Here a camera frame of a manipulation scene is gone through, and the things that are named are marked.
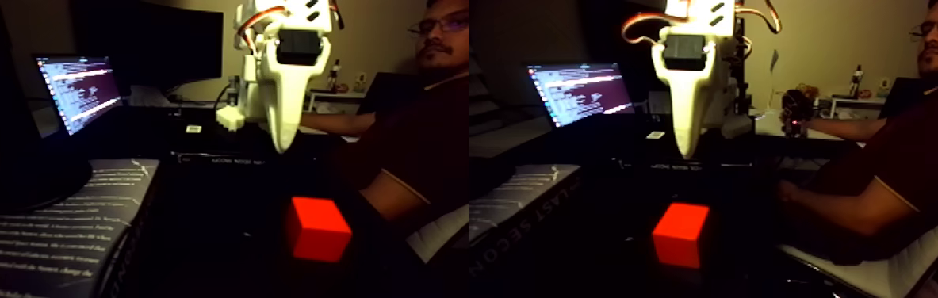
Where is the red cube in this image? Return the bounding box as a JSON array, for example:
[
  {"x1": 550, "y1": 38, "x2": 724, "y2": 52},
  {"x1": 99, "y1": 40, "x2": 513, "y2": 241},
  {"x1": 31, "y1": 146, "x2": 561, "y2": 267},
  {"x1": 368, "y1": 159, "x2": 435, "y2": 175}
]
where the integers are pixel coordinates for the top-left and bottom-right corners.
[{"x1": 285, "y1": 196, "x2": 353, "y2": 263}]

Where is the person's left hand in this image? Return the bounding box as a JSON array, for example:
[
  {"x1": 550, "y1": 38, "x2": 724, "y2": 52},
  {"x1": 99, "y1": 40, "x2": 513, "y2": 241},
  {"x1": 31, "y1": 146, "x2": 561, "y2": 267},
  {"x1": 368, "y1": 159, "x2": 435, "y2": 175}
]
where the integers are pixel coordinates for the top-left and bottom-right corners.
[{"x1": 776, "y1": 178, "x2": 802, "y2": 208}]

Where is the black box with lettering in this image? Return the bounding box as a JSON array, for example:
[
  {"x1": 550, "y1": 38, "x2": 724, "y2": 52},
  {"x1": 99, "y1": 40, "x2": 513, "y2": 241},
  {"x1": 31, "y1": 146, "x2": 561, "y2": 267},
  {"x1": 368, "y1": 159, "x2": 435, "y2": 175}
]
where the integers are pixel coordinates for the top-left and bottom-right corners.
[{"x1": 171, "y1": 147, "x2": 280, "y2": 167}]

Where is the black computer monitor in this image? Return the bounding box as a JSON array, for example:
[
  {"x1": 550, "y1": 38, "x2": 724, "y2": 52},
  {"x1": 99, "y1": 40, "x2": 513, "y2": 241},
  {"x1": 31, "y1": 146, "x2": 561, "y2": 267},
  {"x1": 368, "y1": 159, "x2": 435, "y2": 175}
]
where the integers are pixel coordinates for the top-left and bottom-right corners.
[{"x1": 73, "y1": 0, "x2": 224, "y2": 94}]

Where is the open laptop with lit screen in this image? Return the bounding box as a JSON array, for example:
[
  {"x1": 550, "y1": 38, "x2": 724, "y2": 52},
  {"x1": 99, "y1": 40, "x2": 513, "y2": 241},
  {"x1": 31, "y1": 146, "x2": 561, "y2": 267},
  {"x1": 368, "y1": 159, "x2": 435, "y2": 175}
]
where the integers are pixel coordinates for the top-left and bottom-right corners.
[{"x1": 33, "y1": 54, "x2": 136, "y2": 139}]

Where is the black book with white text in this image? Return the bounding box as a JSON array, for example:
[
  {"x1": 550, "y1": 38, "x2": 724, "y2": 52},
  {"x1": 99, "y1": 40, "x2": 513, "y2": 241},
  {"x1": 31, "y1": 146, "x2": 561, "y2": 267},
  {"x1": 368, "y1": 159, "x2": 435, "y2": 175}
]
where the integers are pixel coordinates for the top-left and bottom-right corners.
[{"x1": 0, "y1": 158, "x2": 162, "y2": 298}]

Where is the white chair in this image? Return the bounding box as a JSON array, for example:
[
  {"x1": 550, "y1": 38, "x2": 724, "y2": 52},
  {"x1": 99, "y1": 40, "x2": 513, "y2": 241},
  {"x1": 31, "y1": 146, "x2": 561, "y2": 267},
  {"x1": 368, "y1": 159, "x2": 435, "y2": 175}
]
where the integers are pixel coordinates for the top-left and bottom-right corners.
[{"x1": 776, "y1": 195, "x2": 938, "y2": 298}]

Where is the person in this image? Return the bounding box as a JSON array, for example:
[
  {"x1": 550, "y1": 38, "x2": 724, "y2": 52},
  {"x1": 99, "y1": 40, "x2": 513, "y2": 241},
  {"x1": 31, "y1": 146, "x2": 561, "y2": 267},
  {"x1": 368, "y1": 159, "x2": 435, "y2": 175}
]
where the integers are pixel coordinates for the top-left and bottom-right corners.
[{"x1": 776, "y1": 0, "x2": 938, "y2": 267}]

